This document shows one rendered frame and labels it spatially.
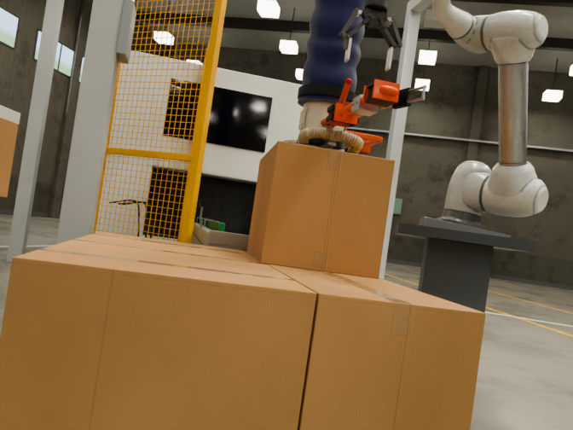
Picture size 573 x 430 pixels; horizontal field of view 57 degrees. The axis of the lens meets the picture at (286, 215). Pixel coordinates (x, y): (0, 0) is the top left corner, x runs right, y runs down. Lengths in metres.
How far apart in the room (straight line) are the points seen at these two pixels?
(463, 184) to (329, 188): 0.72
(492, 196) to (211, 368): 1.43
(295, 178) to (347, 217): 0.21
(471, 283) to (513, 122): 0.64
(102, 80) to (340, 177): 1.73
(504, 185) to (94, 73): 2.15
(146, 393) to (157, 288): 0.21
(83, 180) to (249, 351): 2.09
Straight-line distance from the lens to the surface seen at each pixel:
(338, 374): 1.18
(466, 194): 2.26
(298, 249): 1.72
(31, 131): 5.35
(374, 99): 1.49
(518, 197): 2.16
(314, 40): 2.10
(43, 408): 1.16
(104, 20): 3.20
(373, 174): 1.79
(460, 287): 2.23
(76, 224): 3.06
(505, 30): 2.10
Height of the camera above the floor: 0.67
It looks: 1 degrees up
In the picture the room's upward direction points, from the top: 8 degrees clockwise
